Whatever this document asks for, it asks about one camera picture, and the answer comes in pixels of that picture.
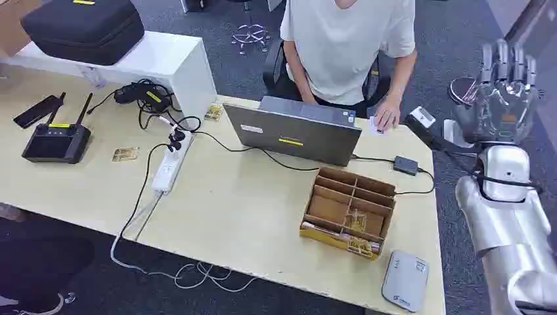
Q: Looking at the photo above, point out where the brown cardboard box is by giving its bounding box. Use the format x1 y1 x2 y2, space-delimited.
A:
0 0 43 58

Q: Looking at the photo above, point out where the wooden card box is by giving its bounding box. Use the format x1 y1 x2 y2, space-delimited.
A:
299 167 397 262

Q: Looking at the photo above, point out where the white power strip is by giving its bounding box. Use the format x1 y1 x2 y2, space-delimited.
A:
150 129 195 195

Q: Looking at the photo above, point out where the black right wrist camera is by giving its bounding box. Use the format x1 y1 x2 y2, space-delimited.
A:
403 106 479 154

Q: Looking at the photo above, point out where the black charger with cable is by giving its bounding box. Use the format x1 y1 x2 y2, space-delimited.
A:
86 79 203 153

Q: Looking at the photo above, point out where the person's left hand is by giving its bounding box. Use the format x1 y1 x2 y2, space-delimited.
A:
373 98 401 133

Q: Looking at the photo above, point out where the black laptop power cable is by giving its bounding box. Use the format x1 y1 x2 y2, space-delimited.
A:
191 130 435 196

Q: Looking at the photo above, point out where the person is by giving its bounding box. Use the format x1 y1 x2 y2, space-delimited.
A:
279 0 418 133

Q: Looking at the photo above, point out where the black router with antennas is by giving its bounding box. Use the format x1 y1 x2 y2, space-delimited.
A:
22 92 94 165

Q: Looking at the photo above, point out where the grey laptop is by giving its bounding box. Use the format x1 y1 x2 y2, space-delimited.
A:
223 95 363 168

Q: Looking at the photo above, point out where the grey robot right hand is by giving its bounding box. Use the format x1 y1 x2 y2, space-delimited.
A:
455 39 545 147

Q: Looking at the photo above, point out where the black flat phone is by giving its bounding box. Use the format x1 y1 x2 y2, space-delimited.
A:
12 94 65 130

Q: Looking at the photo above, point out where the metal chair base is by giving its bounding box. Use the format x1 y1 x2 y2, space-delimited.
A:
230 24 271 56

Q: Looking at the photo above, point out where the gold card stack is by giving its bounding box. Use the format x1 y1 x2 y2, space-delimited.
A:
345 211 367 232

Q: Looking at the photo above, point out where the white cabinet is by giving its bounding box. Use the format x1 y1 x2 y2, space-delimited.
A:
0 30 217 128

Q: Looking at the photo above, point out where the white power strip cable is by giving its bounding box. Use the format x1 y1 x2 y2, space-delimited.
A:
109 190 258 293

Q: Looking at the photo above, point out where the black carrying case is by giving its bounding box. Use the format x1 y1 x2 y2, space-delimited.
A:
20 0 146 67

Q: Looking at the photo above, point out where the black power adapter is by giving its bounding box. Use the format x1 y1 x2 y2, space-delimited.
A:
393 156 420 177

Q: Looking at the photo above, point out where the grey card reader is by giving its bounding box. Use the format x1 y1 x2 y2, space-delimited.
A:
381 250 430 314

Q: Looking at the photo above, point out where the white card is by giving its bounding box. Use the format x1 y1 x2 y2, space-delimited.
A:
368 115 391 137

